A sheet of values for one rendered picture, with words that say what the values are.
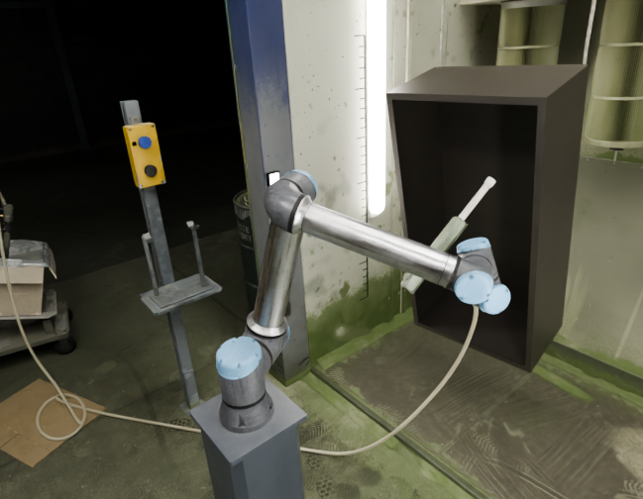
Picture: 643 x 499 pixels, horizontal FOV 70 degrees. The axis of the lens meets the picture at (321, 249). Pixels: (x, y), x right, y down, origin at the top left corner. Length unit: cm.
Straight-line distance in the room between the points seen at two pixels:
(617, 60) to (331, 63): 138
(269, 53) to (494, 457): 208
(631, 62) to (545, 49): 47
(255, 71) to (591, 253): 212
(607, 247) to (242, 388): 224
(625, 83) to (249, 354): 219
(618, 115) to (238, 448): 231
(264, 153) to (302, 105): 31
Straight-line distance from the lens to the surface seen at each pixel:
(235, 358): 156
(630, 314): 300
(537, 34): 301
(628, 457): 267
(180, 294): 223
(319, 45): 236
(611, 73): 280
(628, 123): 282
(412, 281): 163
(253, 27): 215
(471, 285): 121
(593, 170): 326
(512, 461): 246
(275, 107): 221
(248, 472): 171
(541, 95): 163
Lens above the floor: 182
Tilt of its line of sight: 24 degrees down
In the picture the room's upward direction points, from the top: 3 degrees counter-clockwise
